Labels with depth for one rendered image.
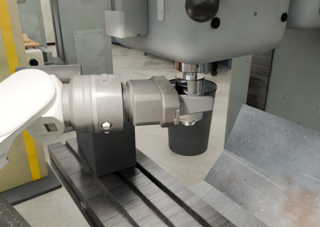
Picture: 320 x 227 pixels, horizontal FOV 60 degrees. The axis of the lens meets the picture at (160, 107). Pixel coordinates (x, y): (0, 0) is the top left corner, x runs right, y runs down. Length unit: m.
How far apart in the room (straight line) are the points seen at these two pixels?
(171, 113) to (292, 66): 0.44
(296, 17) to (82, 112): 0.32
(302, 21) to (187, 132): 2.10
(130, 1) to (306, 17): 0.24
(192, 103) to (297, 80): 0.39
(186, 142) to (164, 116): 2.15
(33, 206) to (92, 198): 1.55
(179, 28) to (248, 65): 0.54
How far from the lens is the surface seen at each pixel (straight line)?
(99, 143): 0.74
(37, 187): 2.38
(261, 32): 0.38
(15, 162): 2.34
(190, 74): 0.43
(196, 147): 2.58
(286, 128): 0.79
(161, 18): 0.33
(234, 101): 0.89
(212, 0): 0.25
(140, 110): 0.40
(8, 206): 1.66
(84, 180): 0.80
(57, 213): 2.14
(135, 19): 0.34
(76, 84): 0.40
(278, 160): 0.79
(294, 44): 0.75
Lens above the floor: 1.39
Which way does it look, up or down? 22 degrees down
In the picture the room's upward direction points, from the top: straight up
